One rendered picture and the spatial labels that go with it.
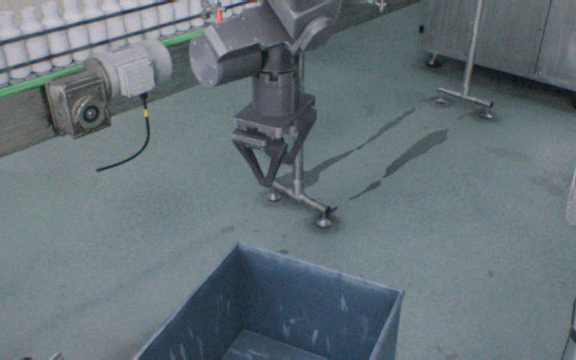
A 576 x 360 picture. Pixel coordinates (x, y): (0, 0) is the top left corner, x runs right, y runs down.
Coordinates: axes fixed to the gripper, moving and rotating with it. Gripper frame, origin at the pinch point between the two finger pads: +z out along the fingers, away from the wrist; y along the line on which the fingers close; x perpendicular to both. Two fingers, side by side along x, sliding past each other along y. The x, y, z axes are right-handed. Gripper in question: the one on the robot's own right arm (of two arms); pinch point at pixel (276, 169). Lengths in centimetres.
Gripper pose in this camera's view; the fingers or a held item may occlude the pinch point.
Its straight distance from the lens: 80.1
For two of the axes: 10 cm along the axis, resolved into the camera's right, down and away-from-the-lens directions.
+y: -4.4, 4.8, -7.6
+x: 9.0, 2.4, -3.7
